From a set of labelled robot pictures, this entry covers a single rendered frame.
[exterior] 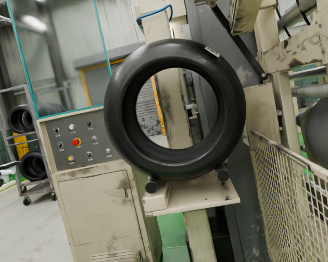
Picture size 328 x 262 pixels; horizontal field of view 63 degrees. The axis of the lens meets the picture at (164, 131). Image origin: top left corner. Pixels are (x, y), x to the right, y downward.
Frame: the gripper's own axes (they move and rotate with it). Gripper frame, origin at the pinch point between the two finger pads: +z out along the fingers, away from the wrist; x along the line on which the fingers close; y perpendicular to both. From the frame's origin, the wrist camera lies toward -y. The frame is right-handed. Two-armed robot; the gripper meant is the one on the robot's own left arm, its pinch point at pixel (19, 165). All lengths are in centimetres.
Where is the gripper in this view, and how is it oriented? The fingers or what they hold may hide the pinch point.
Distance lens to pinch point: 144.8
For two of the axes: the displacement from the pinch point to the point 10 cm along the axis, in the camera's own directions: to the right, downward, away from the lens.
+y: 1.7, 9.6, 2.4
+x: 2.9, 1.9, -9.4
